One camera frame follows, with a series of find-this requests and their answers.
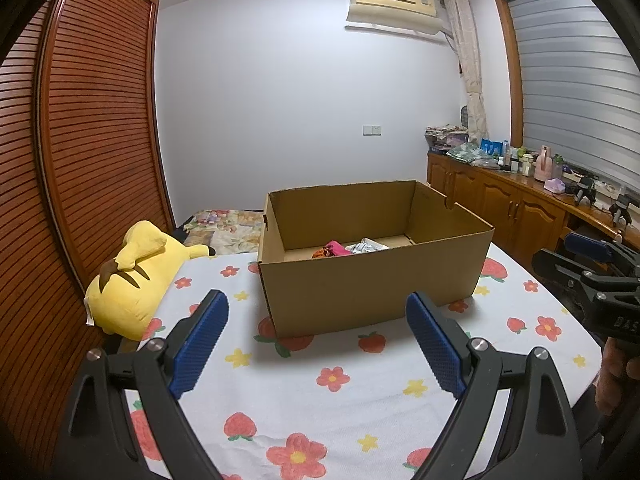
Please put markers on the white grey cloth item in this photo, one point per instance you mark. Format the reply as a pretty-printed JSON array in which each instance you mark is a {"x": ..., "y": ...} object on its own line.
[{"x": 365, "y": 247}]

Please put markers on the white floral strawberry cloth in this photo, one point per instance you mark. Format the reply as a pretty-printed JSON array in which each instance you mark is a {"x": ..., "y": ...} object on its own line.
[{"x": 380, "y": 400}]

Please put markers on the grey window blind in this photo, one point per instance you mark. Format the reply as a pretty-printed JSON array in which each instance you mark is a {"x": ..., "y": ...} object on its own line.
[{"x": 570, "y": 85}]

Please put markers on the floral quilt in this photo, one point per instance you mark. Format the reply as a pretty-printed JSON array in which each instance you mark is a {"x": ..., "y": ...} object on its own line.
[{"x": 225, "y": 230}]

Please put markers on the cardboard box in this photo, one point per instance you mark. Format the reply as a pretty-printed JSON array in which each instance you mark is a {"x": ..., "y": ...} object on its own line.
[{"x": 360, "y": 290}]

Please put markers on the green patterned cloth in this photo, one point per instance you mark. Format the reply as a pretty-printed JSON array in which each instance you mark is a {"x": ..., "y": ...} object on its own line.
[{"x": 467, "y": 152}]

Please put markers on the purple pouch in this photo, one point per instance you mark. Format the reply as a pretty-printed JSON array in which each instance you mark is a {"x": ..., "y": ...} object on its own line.
[{"x": 556, "y": 186}]

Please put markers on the pink sausage snack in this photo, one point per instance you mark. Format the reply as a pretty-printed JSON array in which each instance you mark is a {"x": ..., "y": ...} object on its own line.
[{"x": 334, "y": 249}]

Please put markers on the wooden window frame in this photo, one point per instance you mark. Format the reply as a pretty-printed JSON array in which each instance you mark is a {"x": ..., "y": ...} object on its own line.
[{"x": 510, "y": 70}]

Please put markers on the pink kettle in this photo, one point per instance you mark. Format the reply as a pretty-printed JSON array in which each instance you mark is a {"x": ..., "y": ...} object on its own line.
[{"x": 545, "y": 165}]

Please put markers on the white wall switch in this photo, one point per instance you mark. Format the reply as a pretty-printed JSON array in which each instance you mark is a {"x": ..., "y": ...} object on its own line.
[{"x": 372, "y": 129}]

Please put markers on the patterned curtain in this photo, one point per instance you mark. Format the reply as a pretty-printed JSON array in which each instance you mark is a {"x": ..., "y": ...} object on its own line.
[{"x": 472, "y": 75}]

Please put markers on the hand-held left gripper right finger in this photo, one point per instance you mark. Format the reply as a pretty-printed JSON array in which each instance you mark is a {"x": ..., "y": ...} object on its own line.
[{"x": 435, "y": 345}]

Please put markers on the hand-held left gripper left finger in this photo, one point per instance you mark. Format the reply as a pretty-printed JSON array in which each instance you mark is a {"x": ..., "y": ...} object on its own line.
[{"x": 200, "y": 340}]

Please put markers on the wooden sideboard cabinet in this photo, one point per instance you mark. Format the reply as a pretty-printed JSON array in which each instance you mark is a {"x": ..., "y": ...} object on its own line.
[{"x": 500, "y": 200}]

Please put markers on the yellow plush toy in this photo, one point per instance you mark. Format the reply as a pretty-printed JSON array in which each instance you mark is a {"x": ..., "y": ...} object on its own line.
[{"x": 130, "y": 290}]

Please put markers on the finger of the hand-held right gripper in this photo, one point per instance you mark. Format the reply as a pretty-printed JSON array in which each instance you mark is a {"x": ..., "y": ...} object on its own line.
[
  {"x": 590, "y": 246},
  {"x": 565, "y": 272}
]

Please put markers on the person's right hand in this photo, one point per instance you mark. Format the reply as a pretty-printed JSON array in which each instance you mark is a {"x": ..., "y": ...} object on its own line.
[{"x": 617, "y": 380}]

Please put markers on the dark round fan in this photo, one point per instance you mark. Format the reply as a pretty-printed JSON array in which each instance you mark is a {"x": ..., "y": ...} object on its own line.
[{"x": 464, "y": 116}]

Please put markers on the wooden slatted wardrobe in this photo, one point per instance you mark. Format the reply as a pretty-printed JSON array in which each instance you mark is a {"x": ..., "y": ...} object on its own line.
[{"x": 100, "y": 110}]

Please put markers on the blue box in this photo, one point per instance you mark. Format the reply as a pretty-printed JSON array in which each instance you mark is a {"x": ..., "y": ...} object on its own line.
[{"x": 492, "y": 147}]

